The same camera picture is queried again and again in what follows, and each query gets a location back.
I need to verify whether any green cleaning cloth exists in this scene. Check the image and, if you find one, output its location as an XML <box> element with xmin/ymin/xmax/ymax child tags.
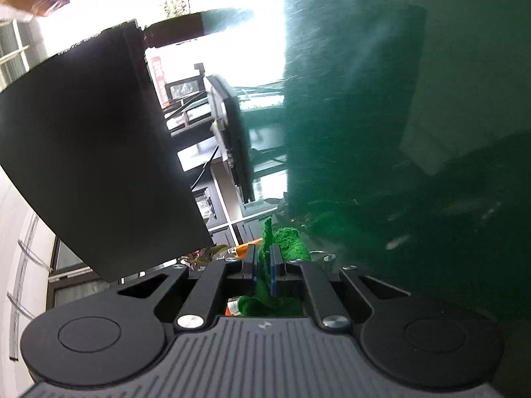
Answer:
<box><xmin>238</xmin><ymin>218</ymin><xmax>311</xmax><ymax>318</ymax></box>

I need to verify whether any potted plant with red leaves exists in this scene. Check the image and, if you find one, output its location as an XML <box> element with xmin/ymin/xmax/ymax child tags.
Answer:
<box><xmin>177</xmin><ymin>244</ymin><xmax>230</xmax><ymax>271</ymax></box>

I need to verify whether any black laptop stand tray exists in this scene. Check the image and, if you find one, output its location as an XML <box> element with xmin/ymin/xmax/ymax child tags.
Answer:
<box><xmin>204</xmin><ymin>76</ymin><xmax>255</xmax><ymax>203</ymax></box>

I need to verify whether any black computer monitor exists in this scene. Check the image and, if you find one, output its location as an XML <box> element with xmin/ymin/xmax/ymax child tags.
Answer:
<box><xmin>1</xmin><ymin>22</ymin><xmax>211</xmax><ymax>281</ymax></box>

